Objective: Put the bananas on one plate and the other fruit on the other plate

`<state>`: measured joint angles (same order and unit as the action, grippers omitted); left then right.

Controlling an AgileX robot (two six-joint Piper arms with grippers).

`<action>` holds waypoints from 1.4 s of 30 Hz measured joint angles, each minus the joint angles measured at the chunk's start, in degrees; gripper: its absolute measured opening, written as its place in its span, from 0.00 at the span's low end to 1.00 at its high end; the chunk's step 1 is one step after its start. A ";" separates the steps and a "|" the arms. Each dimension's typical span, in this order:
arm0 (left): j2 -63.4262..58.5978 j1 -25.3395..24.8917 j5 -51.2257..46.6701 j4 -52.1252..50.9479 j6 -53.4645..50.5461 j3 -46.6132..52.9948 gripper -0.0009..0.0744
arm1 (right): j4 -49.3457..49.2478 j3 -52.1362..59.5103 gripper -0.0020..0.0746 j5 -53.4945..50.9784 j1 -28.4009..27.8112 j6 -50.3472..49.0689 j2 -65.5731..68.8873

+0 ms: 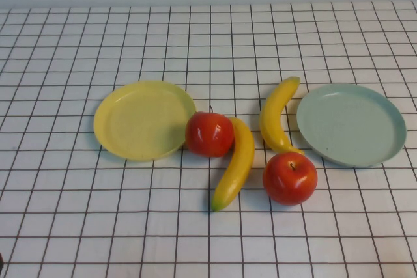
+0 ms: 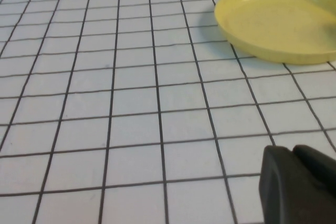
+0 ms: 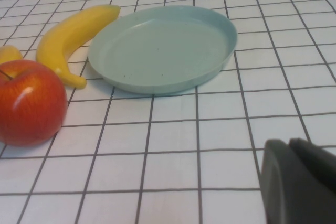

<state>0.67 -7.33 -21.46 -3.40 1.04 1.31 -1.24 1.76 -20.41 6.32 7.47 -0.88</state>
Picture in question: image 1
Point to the red apple without stem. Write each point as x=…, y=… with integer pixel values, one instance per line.
x=208, y=134

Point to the long yellow banana green tip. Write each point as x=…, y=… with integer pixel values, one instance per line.
x=234, y=167

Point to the short curved yellow banana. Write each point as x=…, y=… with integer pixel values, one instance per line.
x=273, y=118

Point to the red apple with stem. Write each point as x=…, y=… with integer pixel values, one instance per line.
x=290, y=180

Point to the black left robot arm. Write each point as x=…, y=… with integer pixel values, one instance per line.
x=1, y=260

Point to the yellow round plate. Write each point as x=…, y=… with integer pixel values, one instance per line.
x=143, y=121

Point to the light blue round plate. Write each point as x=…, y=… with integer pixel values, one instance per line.
x=352, y=125

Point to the white grid-pattern tablecloth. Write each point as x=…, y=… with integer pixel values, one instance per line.
x=97, y=226

